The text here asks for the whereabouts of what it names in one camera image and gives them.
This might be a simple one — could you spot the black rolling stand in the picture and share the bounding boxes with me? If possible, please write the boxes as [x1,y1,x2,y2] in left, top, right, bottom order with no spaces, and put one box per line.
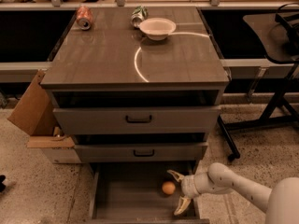
[216,3,299,162]

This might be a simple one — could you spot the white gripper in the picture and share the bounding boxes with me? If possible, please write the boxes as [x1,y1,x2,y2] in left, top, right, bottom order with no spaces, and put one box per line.
[167,170,199,216]

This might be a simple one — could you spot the orange fruit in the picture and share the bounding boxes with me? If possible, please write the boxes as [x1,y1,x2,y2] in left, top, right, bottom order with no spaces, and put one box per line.
[162,181,176,195]

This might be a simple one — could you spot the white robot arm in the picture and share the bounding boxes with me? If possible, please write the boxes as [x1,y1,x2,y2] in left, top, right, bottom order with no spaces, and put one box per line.
[167,162,299,224]

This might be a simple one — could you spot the brown cardboard box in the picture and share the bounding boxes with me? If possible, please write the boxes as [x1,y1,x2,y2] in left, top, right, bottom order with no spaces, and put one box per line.
[7,69,82,165]

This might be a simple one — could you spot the black object on floor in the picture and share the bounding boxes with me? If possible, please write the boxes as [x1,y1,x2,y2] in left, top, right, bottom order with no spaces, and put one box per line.
[0,175,6,192]

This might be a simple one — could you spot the grey drawer cabinet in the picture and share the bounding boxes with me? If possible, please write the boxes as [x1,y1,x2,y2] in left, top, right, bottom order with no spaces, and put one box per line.
[40,6,231,165]

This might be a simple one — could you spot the red soda can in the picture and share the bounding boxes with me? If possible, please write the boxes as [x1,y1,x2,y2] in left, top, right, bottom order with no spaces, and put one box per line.
[76,6,93,30]

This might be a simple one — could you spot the white paper bowl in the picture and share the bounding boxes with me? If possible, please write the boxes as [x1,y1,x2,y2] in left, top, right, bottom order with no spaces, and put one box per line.
[139,18,177,41]

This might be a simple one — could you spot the black drawer handle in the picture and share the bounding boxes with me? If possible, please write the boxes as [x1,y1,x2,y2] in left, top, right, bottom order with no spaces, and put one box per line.
[125,115,152,123]
[133,149,155,158]

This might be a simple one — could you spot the grey open bottom drawer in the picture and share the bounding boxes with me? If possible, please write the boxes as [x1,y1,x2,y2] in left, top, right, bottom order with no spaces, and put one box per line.
[89,161,209,224]

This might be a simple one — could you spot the grey middle drawer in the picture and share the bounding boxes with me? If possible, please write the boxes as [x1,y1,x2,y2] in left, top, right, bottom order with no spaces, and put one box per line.
[75,142,207,162]

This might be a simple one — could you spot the green soda can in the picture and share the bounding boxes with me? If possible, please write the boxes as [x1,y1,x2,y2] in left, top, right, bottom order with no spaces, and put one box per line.
[131,6,149,28]

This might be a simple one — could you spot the black top drawer handle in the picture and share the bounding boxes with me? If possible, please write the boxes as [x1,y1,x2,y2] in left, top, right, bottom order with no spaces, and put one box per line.
[125,115,152,123]

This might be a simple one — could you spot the grey top drawer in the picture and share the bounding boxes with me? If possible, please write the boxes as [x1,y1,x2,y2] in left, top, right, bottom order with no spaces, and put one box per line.
[53,106,220,134]

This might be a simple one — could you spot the black middle drawer handle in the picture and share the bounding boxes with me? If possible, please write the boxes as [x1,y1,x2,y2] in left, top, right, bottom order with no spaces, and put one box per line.
[133,149,155,158]

